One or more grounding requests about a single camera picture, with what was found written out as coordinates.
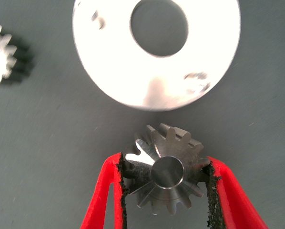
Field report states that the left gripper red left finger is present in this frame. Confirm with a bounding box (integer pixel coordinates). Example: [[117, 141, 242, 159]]
[[80, 152, 129, 229]]

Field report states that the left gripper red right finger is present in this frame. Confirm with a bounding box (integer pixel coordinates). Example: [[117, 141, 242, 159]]
[[203, 156, 269, 229]]

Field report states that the small steel planetary gear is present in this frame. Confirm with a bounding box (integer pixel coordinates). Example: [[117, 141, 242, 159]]
[[124, 123, 211, 217], [0, 24, 36, 86]]

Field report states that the round metal carrier plate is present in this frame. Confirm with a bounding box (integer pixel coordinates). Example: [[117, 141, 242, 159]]
[[72, 0, 242, 112]]

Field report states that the dark grey table cloth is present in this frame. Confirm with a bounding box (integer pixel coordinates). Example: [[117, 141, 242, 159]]
[[0, 0, 285, 229]]

